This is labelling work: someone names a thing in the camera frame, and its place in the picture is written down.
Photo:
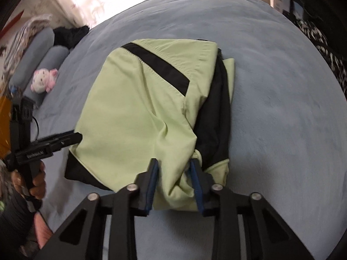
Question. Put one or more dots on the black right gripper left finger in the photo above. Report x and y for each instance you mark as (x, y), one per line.
(81, 235)

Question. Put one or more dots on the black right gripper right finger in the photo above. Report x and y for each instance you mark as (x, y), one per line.
(244, 225)

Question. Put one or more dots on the green and black hooded jacket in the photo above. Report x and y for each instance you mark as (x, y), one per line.
(163, 99)

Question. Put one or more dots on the black white patterned clothes pile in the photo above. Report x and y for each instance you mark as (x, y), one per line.
(323, 22)

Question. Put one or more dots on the pink white cat plush toy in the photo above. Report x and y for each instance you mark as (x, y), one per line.
(44, 80)

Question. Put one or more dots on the grey bolster pillow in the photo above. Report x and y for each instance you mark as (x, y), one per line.
(35, 52)
(52, 60)

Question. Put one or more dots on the grey-blue fleece bed blanket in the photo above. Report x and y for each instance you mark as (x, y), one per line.
(288, 130)

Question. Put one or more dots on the black fuzzy garment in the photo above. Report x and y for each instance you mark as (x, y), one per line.
(69, 38)

